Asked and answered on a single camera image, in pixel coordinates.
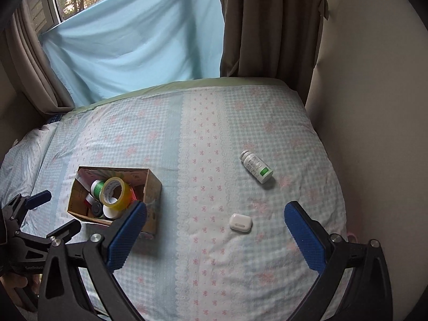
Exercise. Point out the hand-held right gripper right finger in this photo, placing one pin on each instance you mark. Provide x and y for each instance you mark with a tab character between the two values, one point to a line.
304	237

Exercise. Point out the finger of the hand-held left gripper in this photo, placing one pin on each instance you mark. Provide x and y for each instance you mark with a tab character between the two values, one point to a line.
38	198
68	230

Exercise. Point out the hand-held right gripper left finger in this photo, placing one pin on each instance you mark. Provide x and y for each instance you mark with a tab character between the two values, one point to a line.
125	237

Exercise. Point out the small white green jar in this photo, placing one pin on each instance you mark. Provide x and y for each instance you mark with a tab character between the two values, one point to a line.
112	214

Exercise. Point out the black lid white jar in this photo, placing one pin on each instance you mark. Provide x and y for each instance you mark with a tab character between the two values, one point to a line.
97	209

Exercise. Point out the clear yellowish tape roll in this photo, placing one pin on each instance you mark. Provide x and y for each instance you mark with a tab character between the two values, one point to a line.
117	198

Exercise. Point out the red carton box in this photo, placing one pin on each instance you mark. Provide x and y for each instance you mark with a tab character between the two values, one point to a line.
134	195

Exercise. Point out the white jar green band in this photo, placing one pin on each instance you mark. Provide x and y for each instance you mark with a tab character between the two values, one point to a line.
97	189

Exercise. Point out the cardboard box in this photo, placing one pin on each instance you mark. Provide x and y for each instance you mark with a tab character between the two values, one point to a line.
152	190

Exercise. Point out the white earbuds case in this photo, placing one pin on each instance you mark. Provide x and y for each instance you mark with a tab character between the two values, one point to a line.
240	221

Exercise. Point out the person's left hand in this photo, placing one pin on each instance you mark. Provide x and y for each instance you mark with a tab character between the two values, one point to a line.
16	282

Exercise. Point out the dark blue patterned item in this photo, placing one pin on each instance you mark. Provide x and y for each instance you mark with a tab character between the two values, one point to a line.
55	119

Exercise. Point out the white bottle green label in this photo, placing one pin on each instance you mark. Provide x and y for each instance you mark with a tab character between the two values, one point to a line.
256	166

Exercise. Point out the brown curtain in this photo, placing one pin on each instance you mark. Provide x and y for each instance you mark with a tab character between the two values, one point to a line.
267	23
33	73

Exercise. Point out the checked floral bed sheet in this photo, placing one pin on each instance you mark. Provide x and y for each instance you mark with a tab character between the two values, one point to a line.
207	140

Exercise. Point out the green mattress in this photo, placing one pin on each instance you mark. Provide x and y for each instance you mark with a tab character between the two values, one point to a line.
174	85

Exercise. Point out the light blue hanging cloth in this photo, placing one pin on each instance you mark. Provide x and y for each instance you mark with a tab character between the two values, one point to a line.
133	33

